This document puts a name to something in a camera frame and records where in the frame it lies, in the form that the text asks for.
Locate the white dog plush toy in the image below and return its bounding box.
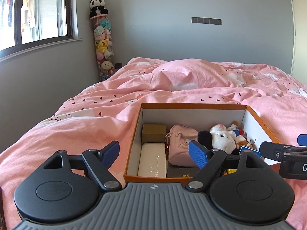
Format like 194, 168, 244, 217
197, 124, 236, 154

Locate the pink mini backpack pouch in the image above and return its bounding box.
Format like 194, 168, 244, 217
165, 125, 198, 167

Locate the dark grey box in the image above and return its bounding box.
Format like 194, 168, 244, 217
167, 164, 200, 177

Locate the yellow chick toy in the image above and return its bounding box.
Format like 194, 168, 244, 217
225, 169, 237, 174

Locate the blue patterned card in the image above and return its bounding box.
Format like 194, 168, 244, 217
239, 145, 262, 158

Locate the orange cardboard box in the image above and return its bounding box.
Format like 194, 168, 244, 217
124, 103, 278, 184

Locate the small brown cardboard box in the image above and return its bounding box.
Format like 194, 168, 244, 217
142, 124, 167, 144

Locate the plush toy storage tube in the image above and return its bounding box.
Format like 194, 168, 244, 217
91, 14, 115, 81

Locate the white door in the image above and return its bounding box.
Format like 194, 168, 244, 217
291, 0, 306, 84

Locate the panda plush toy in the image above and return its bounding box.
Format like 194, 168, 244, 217
89, 0, 108, 19

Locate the small brown dog keychain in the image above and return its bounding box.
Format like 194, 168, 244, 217
235, 135, 254, 149

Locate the black wall switch panel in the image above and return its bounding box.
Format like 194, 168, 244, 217
191, 17, 222, 25

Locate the window with dark frame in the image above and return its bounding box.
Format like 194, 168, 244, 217
1, 0, 78, 61

